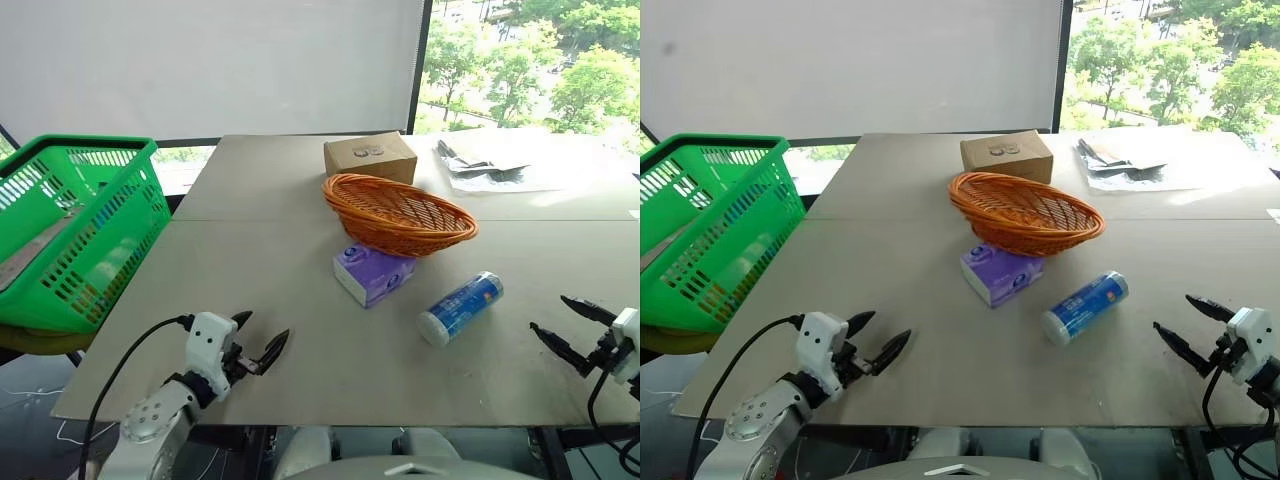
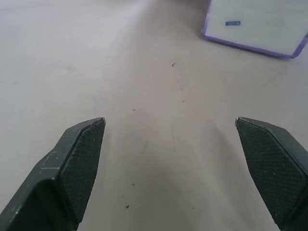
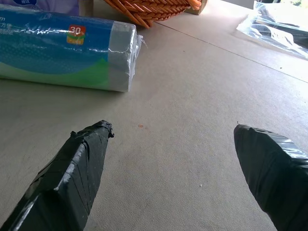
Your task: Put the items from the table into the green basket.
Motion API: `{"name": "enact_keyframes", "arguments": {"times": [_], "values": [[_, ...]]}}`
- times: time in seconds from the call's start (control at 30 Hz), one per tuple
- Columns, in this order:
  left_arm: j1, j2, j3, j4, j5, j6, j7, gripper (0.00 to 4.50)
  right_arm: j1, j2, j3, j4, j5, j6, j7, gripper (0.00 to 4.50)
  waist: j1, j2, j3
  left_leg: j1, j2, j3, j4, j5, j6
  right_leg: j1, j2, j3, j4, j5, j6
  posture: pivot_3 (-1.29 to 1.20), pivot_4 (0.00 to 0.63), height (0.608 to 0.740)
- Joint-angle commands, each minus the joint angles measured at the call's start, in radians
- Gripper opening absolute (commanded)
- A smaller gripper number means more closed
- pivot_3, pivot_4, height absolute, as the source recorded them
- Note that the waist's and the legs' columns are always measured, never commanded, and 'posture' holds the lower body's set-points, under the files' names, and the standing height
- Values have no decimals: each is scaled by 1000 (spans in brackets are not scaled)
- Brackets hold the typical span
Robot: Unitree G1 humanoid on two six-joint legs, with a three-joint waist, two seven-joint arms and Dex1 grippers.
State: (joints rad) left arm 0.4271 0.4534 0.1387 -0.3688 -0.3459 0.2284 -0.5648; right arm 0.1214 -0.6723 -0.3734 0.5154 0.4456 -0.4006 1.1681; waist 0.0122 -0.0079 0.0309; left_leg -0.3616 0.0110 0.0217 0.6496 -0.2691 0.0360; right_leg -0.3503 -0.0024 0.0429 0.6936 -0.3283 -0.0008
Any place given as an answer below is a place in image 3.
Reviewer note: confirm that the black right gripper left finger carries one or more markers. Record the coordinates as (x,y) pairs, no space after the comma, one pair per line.
(69,175)

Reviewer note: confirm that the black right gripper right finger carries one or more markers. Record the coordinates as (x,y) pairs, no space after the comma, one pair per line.
(272,168)

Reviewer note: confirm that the orange woven wicker basket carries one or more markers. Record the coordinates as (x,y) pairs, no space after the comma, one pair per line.
(154,9)

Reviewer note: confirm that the blue green bag roll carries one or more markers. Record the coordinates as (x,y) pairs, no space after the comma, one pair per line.
(60,48)

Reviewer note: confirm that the clear plastic packet dark contents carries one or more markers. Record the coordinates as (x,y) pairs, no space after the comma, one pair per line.
(276,29)

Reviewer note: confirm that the purple white tissue pack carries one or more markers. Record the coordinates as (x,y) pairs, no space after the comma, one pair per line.
(48,4)

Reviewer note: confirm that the tan cardboard box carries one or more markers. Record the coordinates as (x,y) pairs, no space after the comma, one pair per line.
(198,7)

